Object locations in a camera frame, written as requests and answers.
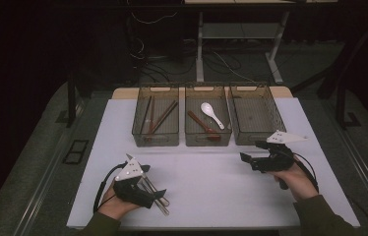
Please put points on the white ceramic spoon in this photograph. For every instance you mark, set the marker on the white ceramic spoon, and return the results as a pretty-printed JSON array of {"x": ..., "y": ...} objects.
[{"x": 206, "y": 108}]

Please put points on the metal fork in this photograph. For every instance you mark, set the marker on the metal fork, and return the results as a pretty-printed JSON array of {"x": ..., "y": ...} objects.
[
  {"x": 165, "y": 201},
  {"x": 165, "y": 211}
]

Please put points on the black upright stand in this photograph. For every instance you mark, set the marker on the black upright stand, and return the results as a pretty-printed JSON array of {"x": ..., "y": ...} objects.
[
  {"x": 71, "y": 105},
  {"x": 340, "y": 105}
]

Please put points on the white metal desk frame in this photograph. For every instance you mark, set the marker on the white metal desk frame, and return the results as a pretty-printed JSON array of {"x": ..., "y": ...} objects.
[{"x": 237, "y": 31}]

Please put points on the person's right hand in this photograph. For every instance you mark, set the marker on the person's right hand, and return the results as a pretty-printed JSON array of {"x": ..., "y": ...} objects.
[{"x": 298, "y": 183}]

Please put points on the brown wooden spoon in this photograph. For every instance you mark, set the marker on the brown wooden spoon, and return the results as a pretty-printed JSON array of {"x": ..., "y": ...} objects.
[{"x": 201, "y": 124}]

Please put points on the black chopstick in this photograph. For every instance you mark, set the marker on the black chopstick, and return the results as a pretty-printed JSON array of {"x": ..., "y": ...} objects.
[{"x": 146, "y": 114}]

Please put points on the person's left hand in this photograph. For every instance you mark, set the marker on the person's left hand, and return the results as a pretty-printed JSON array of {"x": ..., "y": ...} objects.
[{"x": 116, "y": 206}]

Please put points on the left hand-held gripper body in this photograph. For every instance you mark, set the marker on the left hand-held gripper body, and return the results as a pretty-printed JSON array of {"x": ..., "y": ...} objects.
[{"x": 131, "y": 193}]

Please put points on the black slanted stand leg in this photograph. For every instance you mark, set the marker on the black slanted stand leg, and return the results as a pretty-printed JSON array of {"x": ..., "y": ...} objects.
[{"x": 344, "y": 69}]

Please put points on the transparent grey plastic bin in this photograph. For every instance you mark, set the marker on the transparent grey plastic bin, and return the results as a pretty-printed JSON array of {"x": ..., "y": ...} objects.
[
  {"x": 257, "y": 114},
  {"x": 221, "y": 98},
  {"x": 169, "y": 131}
]

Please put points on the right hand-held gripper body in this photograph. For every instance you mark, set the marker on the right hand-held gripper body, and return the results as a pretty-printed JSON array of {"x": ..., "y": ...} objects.
[{"x": 275, "y": 160}]

